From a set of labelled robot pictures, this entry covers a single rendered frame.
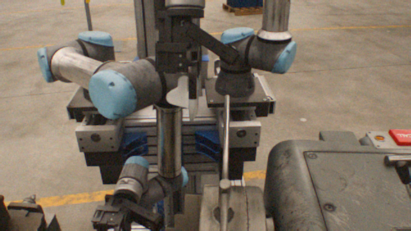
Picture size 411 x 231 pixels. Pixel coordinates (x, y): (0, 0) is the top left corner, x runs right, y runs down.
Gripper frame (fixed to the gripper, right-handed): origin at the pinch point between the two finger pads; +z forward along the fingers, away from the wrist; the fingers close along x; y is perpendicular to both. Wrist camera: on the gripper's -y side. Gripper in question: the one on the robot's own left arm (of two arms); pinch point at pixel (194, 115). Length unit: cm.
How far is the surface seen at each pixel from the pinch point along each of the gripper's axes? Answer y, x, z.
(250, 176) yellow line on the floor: -30, -181, 85
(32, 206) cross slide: 53, -24, 36
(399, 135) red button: -50, -16, 7
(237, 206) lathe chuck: -8.8, 4.8, 17.0
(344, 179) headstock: -31.4, -1.2, 13.2
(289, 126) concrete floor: -72, -253, 61
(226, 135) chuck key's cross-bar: -6.3, -1.0, 4.3
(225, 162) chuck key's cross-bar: -6.2, 3.9, 8.3
